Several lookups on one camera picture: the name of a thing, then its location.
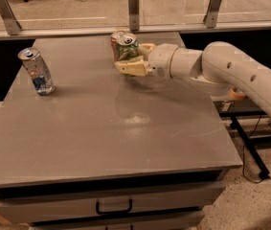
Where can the right metal rail bracket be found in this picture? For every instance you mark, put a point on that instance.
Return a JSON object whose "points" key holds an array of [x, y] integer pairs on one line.
{"points": [[210, 18]]}

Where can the black metal stand leg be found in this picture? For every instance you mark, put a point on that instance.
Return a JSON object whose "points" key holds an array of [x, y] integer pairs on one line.
{"points": [[264, 173]]}

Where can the lower grey drawer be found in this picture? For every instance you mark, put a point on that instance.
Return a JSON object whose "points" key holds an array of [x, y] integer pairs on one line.
{"points": [[161, 221]]}

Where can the left metal rail bracket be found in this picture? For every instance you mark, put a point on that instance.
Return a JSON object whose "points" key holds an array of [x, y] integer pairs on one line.
{"points": [[11, 24]]}

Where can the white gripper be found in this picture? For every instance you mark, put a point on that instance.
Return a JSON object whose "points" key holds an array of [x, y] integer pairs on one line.
{"points": [[160, 60]]}

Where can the grey drawer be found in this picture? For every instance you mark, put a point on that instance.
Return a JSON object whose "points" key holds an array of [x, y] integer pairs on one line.
{"points": [[161, 221], [106, 203]]}

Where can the silver blue energy drink can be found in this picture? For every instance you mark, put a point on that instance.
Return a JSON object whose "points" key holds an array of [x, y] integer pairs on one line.
{"points": [[37, 69]]}

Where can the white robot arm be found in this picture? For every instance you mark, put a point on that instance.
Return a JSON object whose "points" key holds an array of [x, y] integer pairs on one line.
{"points": [[214, 71]]}

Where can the green soda can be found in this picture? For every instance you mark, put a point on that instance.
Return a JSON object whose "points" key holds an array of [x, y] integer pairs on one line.
{"points": [[126, 46]]}

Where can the middle metal rail bracket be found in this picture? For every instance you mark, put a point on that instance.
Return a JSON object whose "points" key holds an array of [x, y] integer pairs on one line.
{"points": [[134, 18]]}

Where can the upper grey drawer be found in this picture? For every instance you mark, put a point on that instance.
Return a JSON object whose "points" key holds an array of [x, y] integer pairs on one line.
{"points": [[106, 203]]}

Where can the red coke can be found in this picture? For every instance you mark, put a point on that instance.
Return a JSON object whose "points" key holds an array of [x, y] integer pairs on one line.
{"points": [[113, 40]]}

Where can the metal rail bracket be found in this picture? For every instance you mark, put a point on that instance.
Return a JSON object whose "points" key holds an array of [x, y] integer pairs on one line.
{"points": [[11, 24], [134, 18], [210, 18]]}

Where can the orange tape roll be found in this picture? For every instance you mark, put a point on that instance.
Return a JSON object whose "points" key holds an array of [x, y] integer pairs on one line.
{"points": [[236, 94]]}

